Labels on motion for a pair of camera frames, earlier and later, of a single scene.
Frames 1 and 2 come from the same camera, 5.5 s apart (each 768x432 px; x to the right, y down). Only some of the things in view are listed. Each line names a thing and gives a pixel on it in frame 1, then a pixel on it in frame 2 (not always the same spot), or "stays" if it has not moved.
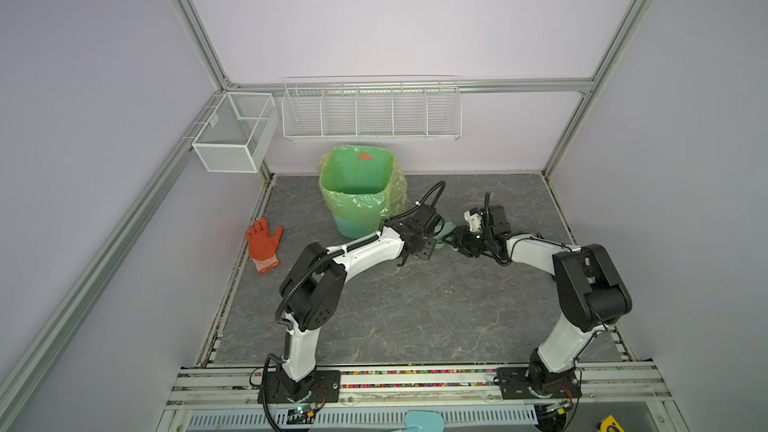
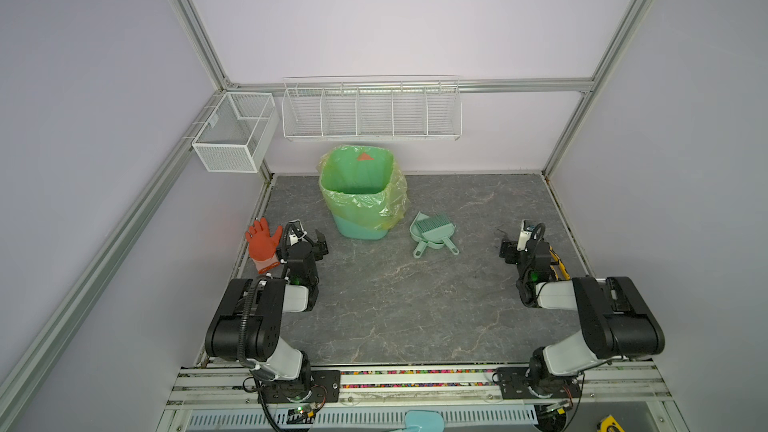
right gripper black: (459, 240) -> (509, 251)
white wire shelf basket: (372, 108) stays
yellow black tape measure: (610, 424) stays
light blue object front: (424, 421) stays
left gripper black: (427, 252) -> (322, 245)
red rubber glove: (263, 246) stays
